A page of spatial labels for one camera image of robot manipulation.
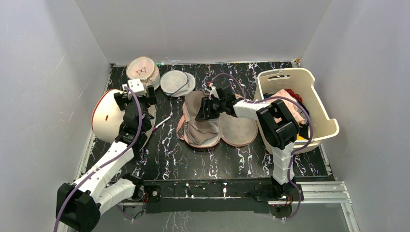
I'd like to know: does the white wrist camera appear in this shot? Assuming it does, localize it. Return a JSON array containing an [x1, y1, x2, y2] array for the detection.
[[122, 79, 146, 98], [207, 82, 218, 98]]

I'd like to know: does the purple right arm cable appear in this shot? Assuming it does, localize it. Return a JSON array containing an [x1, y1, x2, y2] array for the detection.
[[208, 72, 314, 220]]

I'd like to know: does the white round mesh laundry bag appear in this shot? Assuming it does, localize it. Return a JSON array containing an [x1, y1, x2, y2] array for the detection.
[[160, 70, 196, 97]]

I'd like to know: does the grey black garment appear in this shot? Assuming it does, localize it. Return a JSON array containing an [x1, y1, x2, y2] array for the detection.
[[296, 100, 310, 139]]

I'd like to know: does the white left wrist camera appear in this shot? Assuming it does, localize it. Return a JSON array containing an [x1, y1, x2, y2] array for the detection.
[[122, 79, 146, 98]]

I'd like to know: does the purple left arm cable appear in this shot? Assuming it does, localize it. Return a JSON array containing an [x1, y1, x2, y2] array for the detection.
[[53, 86, 143, 232]]

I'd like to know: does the yellow garment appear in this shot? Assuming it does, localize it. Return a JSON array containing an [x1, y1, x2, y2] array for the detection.
[[297, 134, 308, 141]]

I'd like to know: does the purple capped marker pen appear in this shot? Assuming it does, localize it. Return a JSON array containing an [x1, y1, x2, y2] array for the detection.
[[153, 115, 172, 131]]

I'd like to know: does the pink garment in basket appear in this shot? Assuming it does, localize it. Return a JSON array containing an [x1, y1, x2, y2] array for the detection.
[[263, 89, 304, 123]]

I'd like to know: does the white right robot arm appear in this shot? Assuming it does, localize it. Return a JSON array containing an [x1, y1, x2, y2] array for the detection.
[[196, 87, 303, 201]]

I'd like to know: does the peach patterned mesh laundry bag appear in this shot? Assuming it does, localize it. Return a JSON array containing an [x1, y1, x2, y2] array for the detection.
[[176, 90, 259, 148]]

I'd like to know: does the cream plastic laundry basket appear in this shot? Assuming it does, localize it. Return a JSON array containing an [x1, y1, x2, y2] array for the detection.
[[254, 68, 339, 154]]

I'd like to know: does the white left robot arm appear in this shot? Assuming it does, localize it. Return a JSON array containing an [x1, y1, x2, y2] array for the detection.
[[54, 84, 157, 232]]

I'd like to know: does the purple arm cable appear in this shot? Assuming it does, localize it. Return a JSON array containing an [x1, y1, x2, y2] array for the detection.
[[53, 86, 143, 232], [208, 72, 314, 220]]

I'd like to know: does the red lace garment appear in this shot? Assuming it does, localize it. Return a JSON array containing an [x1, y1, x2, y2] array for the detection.
[[285, 89, 303, 103]]

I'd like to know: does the taupe beige bra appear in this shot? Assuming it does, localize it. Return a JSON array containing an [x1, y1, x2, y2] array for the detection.
[[182, 90, 220, 148]]

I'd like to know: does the cream cylindrical bin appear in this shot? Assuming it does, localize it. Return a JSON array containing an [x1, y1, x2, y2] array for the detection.
[[91, 89, 157, 153]]

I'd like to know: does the pink round mesh laundry bag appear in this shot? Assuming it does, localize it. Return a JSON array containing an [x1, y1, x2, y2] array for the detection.
[[126, 57, 160, 90]]

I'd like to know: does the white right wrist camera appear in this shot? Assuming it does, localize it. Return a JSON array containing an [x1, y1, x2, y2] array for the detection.
[[207, 82, 218, 98]]

